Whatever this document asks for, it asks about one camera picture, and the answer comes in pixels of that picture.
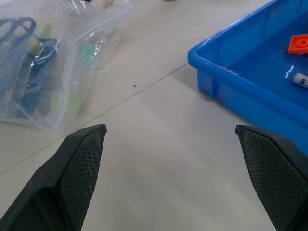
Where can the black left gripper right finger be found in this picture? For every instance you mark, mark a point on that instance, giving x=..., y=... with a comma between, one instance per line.
x=272, y=173

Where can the orange toy brick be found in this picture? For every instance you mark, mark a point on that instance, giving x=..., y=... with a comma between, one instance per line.
x=299, y=44

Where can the blue plastic bin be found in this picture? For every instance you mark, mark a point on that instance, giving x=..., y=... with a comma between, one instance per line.
x=252, y=79

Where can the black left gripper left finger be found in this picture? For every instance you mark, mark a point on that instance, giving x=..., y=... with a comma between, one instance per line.
x=72, y=178

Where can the blue plastic rack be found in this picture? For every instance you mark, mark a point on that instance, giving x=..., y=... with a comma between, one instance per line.
x=29, y=72

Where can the clear plastic bag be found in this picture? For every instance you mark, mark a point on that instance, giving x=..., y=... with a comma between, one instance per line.
x=55, y=60

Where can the mint green plastic cap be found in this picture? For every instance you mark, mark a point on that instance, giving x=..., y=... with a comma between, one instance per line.
x=88, y=54

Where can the small white tube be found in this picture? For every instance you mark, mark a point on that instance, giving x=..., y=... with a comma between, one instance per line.
x=300, y=80

